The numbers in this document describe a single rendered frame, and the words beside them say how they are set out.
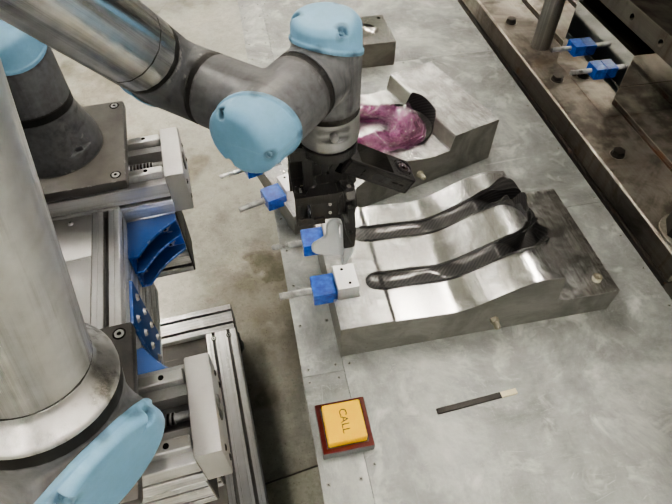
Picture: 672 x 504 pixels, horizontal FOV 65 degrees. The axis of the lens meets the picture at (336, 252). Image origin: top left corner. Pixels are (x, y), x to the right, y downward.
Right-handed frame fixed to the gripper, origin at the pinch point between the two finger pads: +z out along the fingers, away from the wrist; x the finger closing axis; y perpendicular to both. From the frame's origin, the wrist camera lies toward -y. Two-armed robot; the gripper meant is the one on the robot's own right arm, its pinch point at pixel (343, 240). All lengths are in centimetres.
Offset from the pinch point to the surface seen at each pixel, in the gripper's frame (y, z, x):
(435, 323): -14.2, 15.2, 8.3
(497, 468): -17.3, 21.0, 31.1
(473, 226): -25.2, 9.5, -6.5
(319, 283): 3.9, 10.5, -0.3
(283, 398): 14, 101, -22
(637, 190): -72, 23, -20
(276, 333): 13, 101, -46
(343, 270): -0.3, 9.3, -1.2
